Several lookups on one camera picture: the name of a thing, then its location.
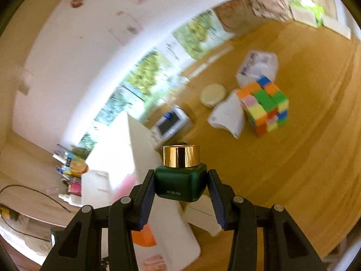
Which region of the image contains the round gold compact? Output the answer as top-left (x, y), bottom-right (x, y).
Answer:
top-left (201, 84), bottom-right (227, 108)

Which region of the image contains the printed canvas bag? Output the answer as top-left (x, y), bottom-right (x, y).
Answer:
top-left (234, 0), bottom-right (299, 23)

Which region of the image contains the orange round case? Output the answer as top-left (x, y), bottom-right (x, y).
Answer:
top-left (132, 223), bottom-right (157, 246)

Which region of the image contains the clear box blue label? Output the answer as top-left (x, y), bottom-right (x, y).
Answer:
top-left (235, 50), bottom-right (279, 88)

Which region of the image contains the grape print poster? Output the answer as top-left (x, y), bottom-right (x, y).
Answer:
top-left (164, 10), bottom-right (234, 63)
top-left (93, 86), bottom-right (133, 126)
top-left (121, 49), bottom-right (170, 102)
top-left (79, 131), bottom-right (98, 151)

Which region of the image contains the thin black cable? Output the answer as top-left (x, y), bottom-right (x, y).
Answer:
top-left (0, 185), bottom-right (71, 213)

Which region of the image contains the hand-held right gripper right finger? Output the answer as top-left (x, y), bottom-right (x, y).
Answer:
top-left (207, 170), bottom-right (322, 271)

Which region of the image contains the colourful puzzle cube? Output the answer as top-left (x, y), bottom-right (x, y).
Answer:
top-left (236, 76), bottom-right (289, 137)

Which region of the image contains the pink red packet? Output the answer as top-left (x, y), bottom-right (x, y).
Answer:
top-left (66, 179), bottom-right (82, 195)

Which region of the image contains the green jar gold cap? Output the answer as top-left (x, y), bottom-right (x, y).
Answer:
top-left (154, 145), bottom-right (208, 202)

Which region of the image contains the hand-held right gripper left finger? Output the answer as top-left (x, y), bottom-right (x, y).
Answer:
top-left (42, 169), bottom-right (156, 271)

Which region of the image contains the white plastic device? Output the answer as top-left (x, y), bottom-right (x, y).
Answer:
top-left (208, 89), bottom-right (246, 139)

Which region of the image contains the white spray bottle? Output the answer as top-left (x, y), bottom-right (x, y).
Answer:
top-left (58, 193), bottom-right (83, 207)

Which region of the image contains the pink bordered note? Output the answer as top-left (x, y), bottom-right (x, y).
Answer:
top-left (109, 13), bottom-right (144, 46)

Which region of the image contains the white digital device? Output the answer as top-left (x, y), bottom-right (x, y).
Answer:
top-left (151, 106), bottom-right (194, 147)

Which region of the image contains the white plastic tray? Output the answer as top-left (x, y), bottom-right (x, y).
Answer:
top-left (81, 111), bottom-right (201, 271)

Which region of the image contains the green tissue pack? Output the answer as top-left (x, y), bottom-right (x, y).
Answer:
top-left (290, 0), bottom-right (325, 27)

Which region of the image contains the brown paper sheet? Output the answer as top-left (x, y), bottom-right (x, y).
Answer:
top-left (214, 0), bottom-right (254, 34)

